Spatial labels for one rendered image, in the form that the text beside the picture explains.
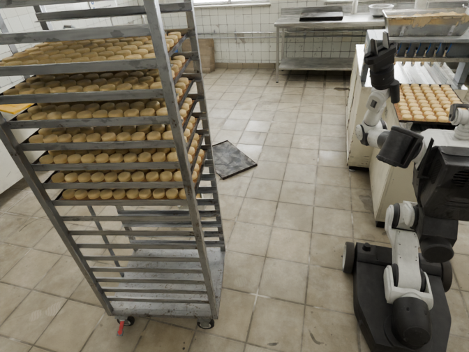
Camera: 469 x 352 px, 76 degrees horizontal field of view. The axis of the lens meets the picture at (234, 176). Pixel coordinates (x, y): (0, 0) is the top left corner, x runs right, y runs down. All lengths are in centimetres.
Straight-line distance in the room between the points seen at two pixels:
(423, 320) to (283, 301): 75
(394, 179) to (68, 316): 226
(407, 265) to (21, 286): 246
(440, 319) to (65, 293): 223
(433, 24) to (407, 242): 149
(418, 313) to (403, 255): 32
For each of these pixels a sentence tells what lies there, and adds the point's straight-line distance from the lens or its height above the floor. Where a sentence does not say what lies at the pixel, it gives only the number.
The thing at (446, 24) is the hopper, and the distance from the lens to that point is 266.
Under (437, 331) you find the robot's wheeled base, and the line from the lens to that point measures 196.
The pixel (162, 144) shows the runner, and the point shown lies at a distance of 107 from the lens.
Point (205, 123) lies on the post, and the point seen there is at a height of 110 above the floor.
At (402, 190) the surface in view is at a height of 40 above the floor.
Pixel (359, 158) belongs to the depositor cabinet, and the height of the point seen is 18.
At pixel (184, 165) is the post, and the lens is 106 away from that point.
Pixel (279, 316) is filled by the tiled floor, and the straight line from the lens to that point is 198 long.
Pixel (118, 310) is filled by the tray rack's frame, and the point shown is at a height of 15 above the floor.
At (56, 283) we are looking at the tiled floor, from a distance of 252.
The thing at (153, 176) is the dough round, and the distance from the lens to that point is 122.
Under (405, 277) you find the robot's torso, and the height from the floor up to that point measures 34.
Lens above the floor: 174
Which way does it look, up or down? 36 degrees down
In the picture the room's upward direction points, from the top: 5 degrees counter-clockwise
